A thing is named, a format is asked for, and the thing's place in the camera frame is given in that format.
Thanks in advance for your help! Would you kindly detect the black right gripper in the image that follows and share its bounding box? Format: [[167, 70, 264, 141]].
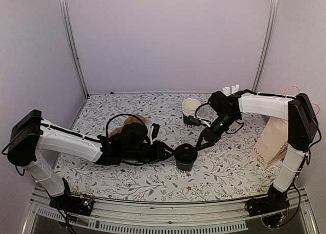
[[195, 112, 238, 152]]

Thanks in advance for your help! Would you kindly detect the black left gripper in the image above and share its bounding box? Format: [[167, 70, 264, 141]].
[[123, 141, 176, 165]]

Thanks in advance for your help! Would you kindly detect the single black cup lid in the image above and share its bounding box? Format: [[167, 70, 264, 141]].
[[174, 143, 198, 164]]

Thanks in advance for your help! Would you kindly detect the stack of black paper cups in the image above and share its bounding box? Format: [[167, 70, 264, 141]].
[[182, 98, 201, 127]]

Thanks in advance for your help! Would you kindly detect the brown cardboard cup carrier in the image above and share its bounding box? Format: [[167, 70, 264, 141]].
[[107, 115, 147, 138]]

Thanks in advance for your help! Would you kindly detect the paper takeout bag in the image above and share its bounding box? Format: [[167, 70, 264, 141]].
[[253, 85, 320, 170]]

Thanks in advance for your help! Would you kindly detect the single black paper cup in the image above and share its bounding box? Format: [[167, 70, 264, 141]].
[[176, 159, 195, 172]]

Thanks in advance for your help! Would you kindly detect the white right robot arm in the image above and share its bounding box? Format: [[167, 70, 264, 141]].
[[196, 90, 320, 212]]

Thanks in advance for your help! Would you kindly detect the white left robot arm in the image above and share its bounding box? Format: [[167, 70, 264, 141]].
[[1, 110, 174, 211]]

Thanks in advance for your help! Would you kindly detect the white cup with straws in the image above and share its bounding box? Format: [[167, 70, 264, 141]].
[[222, 84, 242, 134]]

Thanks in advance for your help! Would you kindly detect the black left gripper camera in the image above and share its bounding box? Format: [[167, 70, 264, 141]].
[[149, 123, 160, 144]]

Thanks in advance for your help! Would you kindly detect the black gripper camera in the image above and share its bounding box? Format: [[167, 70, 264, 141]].
[[187, 116, 211, 127], [149, 123, 160, 144]]

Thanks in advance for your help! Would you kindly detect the black right gripper camera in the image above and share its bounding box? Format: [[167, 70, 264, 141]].
[[187, 116, 211, 127]]

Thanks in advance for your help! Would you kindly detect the aluminium front rail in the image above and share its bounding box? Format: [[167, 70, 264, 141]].
[[25, 187, 318, 233]]

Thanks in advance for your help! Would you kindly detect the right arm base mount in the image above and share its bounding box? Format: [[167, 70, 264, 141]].
[[244, 185, 290, 228]]

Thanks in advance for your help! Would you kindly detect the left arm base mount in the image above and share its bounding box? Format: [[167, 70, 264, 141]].
[[50, 193, 94, 216]]

